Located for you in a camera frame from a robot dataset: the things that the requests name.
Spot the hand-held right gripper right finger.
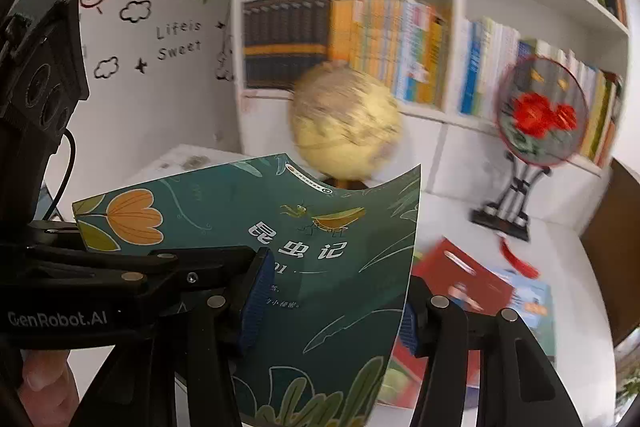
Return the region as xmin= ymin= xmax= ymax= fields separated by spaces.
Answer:
xmin=400 ymin=277 xmax=583 ymax=427

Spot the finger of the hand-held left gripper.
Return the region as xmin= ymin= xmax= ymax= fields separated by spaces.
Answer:
xmin=27 ymin=246 xmax=260 ymax=323
xmin=27 ymin=219 xmax=83 ymax=253

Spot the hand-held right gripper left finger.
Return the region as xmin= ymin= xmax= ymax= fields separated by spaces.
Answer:
xmin=114 ymin=249 xmax=276 ymax=427

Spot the red cover book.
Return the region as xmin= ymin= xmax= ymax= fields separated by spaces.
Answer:
xmin=382 ymin=237 xmax=516 ymax=408

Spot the teal insect cover book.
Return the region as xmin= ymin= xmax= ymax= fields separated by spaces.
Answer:
xmin=72 ymin=152 xmax=422 ymax=427

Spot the light blue cover book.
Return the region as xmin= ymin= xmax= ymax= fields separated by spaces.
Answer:
xmin=487 ymin=267 xmax=557 ymax=358

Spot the row of dark hardcover books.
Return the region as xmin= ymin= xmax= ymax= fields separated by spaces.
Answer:
xmin=242 ymin=0 xmax=336 ymax=90

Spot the row of mixed colourful books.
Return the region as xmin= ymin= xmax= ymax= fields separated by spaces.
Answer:
xmin=460 ymin=17 xmax=623 ymax=168

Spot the row of orange paperback books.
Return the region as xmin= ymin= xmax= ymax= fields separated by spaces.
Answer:
xmin=327 ymin=0 xmax=451 ymax=110

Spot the person's left hand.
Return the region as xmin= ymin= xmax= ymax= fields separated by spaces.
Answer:
xmin=20 ymin=347 xmax=81 ymax=427

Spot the red tassel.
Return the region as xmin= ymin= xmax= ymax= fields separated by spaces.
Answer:
xmin=495 ymin=232 xmax=541 ymax=280

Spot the yellow desk globe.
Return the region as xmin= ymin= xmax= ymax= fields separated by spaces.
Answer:
xmin=290 ymin=61 xmax=405 ymax=190

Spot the brown wooden sideboard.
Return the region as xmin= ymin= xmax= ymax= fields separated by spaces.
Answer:
xmin=582 ymin=159 xmax=640 ymax=348

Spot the red flower embroidered fan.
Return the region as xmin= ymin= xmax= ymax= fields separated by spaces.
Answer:
xmin=495 ymin=54 xmax=590 ymax=168

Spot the black cable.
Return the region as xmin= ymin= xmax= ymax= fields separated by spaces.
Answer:
xmin=47 ymin=129 xmax=77 ymax=220

